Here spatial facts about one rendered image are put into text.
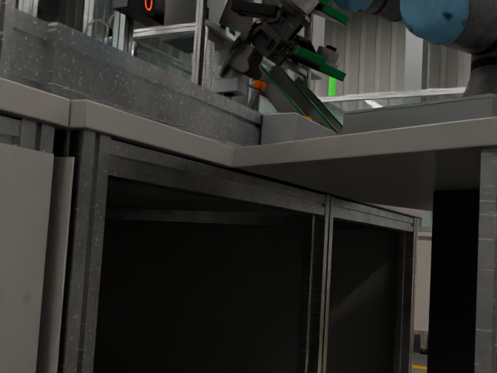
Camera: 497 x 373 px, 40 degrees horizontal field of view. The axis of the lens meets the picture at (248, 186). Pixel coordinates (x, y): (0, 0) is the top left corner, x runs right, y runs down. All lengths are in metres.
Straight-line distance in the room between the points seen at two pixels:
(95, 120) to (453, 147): 0.37
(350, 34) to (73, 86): 10.31
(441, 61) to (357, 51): 1.32
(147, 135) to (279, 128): 0.46
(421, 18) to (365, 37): 9.86
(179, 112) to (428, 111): 0.38
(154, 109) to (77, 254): 0.30
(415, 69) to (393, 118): 8.22
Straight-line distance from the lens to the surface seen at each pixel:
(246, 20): 1.83
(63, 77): 0.83
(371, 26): 10.99
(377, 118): 1.15
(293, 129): 1.23
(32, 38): 0.83
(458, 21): 1.13
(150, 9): 1.47
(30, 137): 0.72
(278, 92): 1.71
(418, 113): 1.10
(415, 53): 9.41
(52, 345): 0.75
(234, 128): 1.17
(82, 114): 0.74
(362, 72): 10.85
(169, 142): 0.86
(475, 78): 1.22
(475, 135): 0.73
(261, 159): 0.95
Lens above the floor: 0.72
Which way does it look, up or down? 5 degrees up
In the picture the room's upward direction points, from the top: 3 degrees clockwise
